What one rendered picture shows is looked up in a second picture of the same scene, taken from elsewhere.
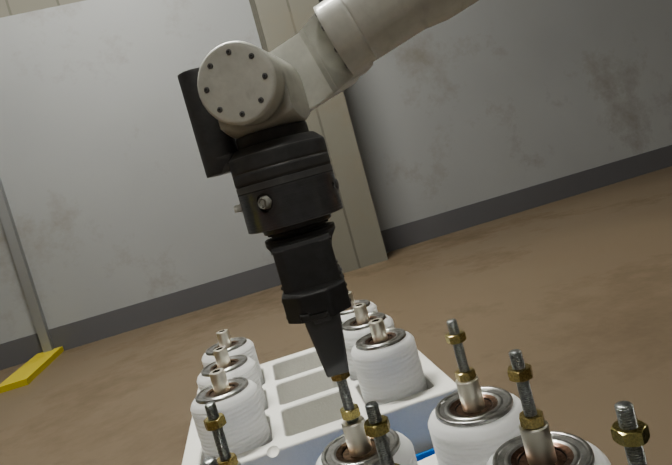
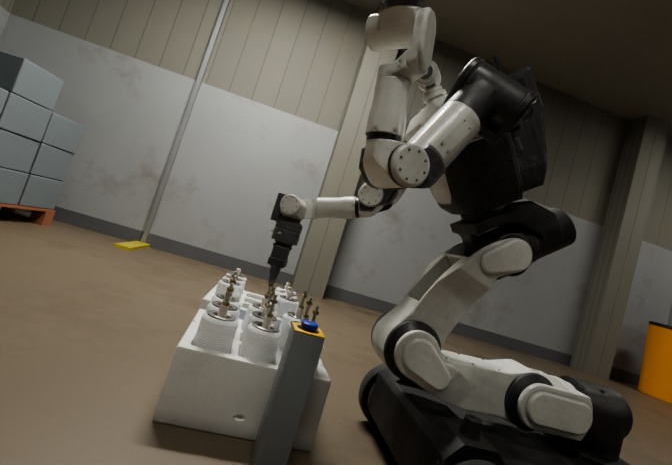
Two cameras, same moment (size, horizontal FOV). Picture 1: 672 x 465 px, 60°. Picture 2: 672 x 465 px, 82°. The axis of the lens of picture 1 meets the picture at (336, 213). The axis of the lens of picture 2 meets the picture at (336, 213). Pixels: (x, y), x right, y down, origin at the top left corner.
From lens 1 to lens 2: 0.77 m
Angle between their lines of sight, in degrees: 9
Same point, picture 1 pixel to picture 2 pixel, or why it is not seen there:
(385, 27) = (328, 212)
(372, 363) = (281, 302)
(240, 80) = (290, 204)
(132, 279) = (201, 234)
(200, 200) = (255, 218)
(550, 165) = not seen: hidden behind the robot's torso
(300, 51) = (310, 203)
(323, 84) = (311, 214)
